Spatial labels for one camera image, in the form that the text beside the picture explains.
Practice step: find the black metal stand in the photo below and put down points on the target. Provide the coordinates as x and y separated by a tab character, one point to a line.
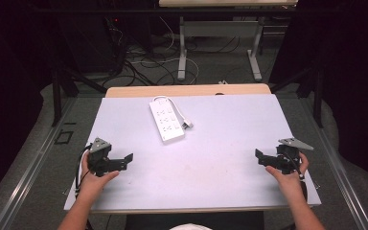
317	92
60	92

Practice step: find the person's white clothing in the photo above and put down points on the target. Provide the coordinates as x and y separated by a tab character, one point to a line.
190	227

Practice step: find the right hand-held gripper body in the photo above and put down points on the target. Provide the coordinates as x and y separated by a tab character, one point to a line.
288	154

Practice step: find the white power strip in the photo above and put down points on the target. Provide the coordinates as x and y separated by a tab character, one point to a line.
166	120

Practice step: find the white metal-legged desk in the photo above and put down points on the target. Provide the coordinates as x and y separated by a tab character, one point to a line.
220	29

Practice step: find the person's right hand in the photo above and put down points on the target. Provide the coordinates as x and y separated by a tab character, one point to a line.
287	180

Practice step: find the person's left hand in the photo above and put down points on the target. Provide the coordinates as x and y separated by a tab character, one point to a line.
93	182

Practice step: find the black floor hatch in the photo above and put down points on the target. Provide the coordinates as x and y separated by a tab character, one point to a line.
64	137

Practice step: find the metal floor rail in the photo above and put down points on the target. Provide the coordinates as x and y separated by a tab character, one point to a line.
338	172
28	172

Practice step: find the dark computer tower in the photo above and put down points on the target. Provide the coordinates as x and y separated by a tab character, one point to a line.
86	38

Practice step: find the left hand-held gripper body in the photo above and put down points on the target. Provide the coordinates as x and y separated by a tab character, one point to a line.
99	156

